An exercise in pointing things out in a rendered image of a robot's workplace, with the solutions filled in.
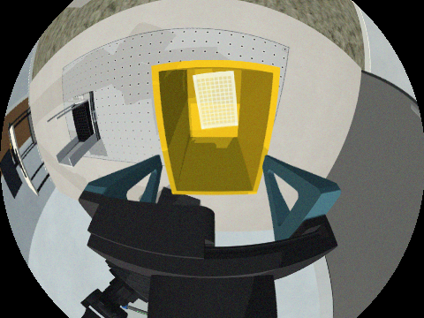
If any yellow plastics bin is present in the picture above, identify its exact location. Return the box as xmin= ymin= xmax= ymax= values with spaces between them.
xmin=151 ymin=60 xmax=280 ymax=195

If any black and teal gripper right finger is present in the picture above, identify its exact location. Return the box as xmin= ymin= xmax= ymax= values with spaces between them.
xmin=262 ymin=155 xmax=341 ymax=241

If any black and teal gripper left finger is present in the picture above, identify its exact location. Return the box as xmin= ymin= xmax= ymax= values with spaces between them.
xmin=84 ymin=155 xmax=163 ymax=202

